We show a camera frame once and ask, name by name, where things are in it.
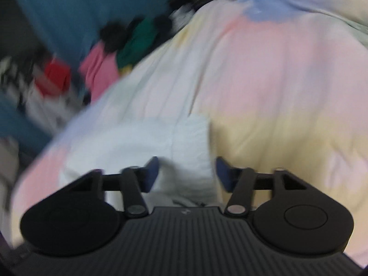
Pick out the pastel bed sheet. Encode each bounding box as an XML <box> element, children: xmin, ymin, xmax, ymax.
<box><xmin>6</xmin><ymin>14</ymin><xmax>219</xmax><ymax>248</ymax></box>

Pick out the white cabinet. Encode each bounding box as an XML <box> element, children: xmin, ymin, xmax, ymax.
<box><xmin>20</xmin><ymin>83</ymin><xmax>84</xmax><ymax>133</ymax></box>

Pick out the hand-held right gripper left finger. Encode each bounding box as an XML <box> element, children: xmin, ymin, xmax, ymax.
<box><xmin>69</xmin><ymin>157</ymin><xmax>159</xmax><ymax>217</ymax></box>

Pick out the red garment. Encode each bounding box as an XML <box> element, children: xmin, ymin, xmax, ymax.
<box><xmin>43</xmin><ymin>58</ymin><xmax>72</xmax><ymax>96</ymax></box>

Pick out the pink garment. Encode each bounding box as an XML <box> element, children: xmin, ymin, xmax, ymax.
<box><xmin>79</xmin><ymin>42</ymin><xmax>130</xmax><ymax>102</ymax></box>

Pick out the pastel quilt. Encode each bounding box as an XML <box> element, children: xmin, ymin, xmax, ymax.
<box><xmin>161</xmin><ymin>0</ymin><xmax>368</xmax><ymax>265</ymax></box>

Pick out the white garment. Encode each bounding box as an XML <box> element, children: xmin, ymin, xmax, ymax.
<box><xmin>59</xmin><ymin>113</ymin><xmax>219</xmax><ymax>207</ymax></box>

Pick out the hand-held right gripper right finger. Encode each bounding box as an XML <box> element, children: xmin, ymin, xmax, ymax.
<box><xmin>216</xmin><ymin>157</ymin><xmax>307</xmax><ymax>217</ymax></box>

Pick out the green garment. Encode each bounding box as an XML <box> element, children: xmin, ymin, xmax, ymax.
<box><xmin>116</xmin><ymin>17</ymin><xmax>161</xmax><ymax>70</ymax></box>

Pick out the dark window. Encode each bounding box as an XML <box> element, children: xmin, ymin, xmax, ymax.
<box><xmin>0</xmin><ymin>0</ymin><xmax>38</xmax><ymax>61</ymax></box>

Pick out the blue curtain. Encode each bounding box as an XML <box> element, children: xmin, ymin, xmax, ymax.
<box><xmin>6</xmin><ymin>0</ymin><xmax>196</xmax><ymax>64</ymax></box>
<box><xmin>0</xmin><ymin>92</ymin><xmax>53</xmax><ymax>156</ymax></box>

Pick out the black garment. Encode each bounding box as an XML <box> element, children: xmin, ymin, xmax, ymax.
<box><xmin>101</xmin><ymin>16</ymin><xmax>144</xmax><ymax>53</ymax></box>

